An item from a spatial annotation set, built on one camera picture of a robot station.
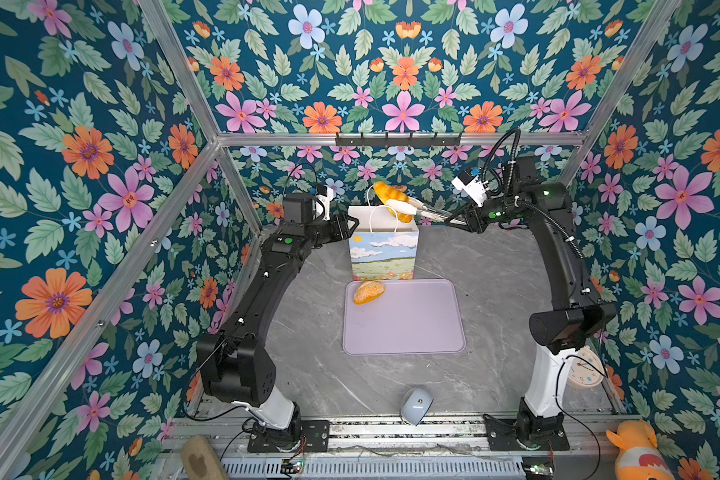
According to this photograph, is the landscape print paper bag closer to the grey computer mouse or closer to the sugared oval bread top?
the sugared oval bread top

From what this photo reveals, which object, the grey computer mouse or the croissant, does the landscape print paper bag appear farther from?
the grey computer mouse

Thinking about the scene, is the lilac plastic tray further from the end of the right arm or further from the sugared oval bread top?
the end of the right arm

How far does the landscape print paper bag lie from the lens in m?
0.84

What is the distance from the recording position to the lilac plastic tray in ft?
2.98

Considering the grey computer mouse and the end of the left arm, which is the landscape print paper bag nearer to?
the end of the left arm
